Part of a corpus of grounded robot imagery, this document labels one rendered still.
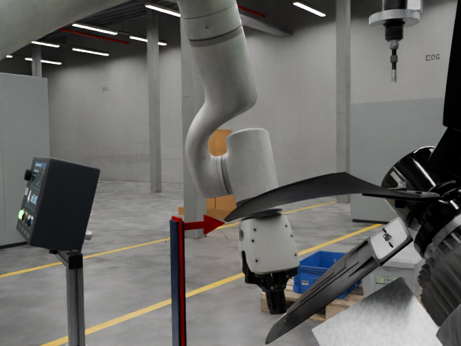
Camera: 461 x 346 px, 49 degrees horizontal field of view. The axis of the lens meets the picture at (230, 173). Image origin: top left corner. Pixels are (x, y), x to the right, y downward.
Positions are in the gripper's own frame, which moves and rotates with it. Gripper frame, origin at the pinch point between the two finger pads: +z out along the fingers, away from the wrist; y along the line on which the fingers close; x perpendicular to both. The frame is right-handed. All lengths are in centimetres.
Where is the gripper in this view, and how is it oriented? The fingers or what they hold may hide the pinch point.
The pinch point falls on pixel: (276, 302)
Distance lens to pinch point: 92.6
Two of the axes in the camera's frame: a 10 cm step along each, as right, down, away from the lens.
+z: 1.6, 9.6, -2.1
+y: 8.7, -0.4, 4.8
